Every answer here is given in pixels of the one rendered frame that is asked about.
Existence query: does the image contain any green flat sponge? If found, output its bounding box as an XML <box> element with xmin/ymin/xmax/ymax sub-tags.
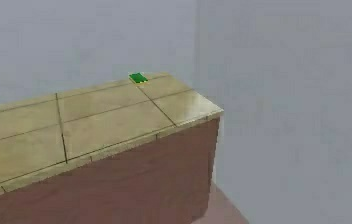
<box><xmin>128</xmin><ymin>72</ymin><xmax>149</xmax><ymax>85</ymax></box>

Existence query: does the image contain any brown counter with tiled top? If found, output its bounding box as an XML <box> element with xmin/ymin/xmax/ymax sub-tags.
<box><xmin>0</xmin><ymin>72</ymin><xmax>225</xmax><ymax>224</ymax></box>

